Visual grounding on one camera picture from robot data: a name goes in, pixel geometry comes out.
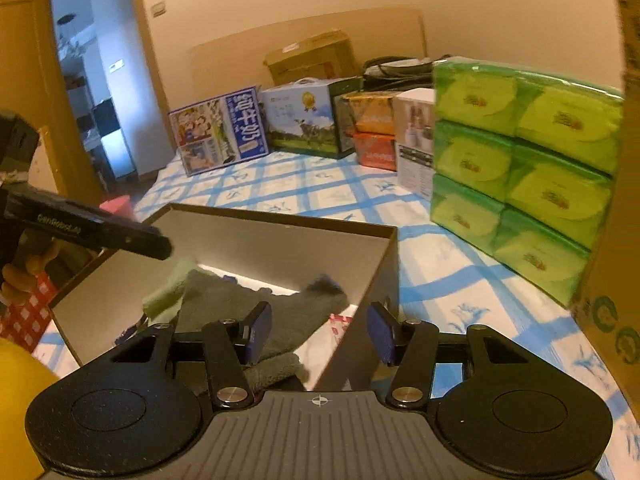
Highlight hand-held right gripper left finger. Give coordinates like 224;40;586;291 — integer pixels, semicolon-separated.
107;302;273;411

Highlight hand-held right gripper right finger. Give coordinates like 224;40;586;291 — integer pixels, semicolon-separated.
367;302;531;409

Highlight grey towel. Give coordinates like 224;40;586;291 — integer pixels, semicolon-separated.
172;270;351;391

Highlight pink and white packet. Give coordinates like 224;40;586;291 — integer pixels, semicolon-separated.
330;313;355;340

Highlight brown cardboard box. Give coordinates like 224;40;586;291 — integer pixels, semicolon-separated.
50;203;399;392

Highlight green cloth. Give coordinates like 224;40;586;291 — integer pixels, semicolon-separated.
142;259;201;322

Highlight person's left hand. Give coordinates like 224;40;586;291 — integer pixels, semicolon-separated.
0;252;53;307

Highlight pink lidded cup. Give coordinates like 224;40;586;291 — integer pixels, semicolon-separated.
99;196;136;223

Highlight red checked cloth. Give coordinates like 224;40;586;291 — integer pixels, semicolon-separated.
0;275;57;352

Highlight blue checked bed sheet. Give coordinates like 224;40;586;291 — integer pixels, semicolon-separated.
37;149;640;461

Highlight blue milk carton box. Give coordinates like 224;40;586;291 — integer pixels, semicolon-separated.
169;85;271;177

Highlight orange snack box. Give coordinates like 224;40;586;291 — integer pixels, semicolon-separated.
352;131;399;169
344;91;401;135

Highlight white printed box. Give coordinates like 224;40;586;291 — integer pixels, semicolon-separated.
394;87;437;197

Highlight green and white cow box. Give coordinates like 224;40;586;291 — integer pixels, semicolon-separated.
260;77;362;159

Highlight stack of green tissue packs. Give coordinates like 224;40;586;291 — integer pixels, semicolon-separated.
429;56;627;307

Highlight wooden headboard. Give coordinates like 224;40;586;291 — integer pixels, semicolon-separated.
187;5;427;116

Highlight large open cardboard box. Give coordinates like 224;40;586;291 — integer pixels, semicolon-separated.
569;0;640;397

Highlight black bag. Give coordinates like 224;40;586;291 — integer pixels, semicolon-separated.
362;55;443;92

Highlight small brown shipping box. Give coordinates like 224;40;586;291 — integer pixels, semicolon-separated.
264;31;354;87

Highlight wooden door frame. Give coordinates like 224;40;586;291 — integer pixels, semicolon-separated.
0;0;173;196

